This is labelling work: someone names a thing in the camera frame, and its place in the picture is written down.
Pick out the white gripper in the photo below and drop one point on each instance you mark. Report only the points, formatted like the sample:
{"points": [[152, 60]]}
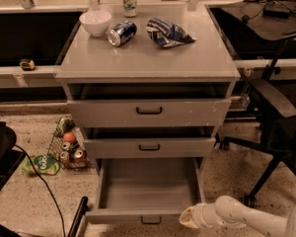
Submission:
{"points": [[202, 215]]}

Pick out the grey bottom drawer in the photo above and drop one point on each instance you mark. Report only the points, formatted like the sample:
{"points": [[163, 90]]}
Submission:
{"points": [[147, 190]]}

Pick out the grey drawer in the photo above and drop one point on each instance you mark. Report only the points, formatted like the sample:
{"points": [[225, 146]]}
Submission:
{"points": [[149, 142], [147, 190], [148, 105]]}

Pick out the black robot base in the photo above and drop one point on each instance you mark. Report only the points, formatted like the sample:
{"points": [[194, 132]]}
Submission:
{"points": [[10, 158]]}

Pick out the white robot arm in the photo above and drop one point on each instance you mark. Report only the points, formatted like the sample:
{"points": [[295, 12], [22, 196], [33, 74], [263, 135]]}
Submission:
{"points": [[228, 212]]}

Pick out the grey middle drawer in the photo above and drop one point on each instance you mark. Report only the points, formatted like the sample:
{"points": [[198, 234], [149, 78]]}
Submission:
{"points": [[149, 142]]}

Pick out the grey drawer cabinet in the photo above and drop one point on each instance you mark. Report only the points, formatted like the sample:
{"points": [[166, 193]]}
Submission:
{"points": [[205, 61]]}

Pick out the grey top drawer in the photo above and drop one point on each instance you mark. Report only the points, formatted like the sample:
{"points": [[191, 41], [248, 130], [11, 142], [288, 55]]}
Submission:
{"points": [[148, 105]]}

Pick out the black bar lower left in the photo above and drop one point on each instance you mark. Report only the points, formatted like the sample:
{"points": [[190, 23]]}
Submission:
{"points": [[80, 212]]}

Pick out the red soda can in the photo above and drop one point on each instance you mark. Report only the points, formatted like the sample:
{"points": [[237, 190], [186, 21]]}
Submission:
{"points": [[79, 156]]}

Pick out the orange fruit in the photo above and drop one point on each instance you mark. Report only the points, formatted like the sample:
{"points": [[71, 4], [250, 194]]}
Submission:
{"points": [[69, 137]]}

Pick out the black office chair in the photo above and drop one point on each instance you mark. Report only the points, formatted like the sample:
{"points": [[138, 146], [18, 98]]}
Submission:
{"points": [[275, 110]]}

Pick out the green snack bag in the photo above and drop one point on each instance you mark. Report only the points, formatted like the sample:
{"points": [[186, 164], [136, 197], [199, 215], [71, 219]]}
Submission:
{"points": [[43, 164]]}

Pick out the blue white chip bag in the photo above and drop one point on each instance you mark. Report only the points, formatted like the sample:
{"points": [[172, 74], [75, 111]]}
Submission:
{"points": [[167, 34]]}

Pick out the blue soda can lying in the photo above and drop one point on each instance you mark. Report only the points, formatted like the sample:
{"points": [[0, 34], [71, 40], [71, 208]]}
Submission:
{"points": [[122, 33]]}

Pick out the white bowl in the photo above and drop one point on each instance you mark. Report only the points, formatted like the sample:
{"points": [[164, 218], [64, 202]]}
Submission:
{"points": [[96, 23]]}

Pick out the yellow black tape measure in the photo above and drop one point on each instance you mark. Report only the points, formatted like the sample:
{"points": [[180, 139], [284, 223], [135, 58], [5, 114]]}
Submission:
{"points": [[27, 64]]}

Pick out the black power adapter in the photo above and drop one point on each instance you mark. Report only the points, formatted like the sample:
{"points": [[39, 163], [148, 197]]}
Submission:
{"points": [[276, 9]]}

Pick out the green white upright can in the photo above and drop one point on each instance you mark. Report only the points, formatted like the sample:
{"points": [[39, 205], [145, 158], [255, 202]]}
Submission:
{"points": [[130, 8]]}

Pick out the wire basket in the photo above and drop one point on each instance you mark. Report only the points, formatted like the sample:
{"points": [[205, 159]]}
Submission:
{"points": [[57, 145]]}

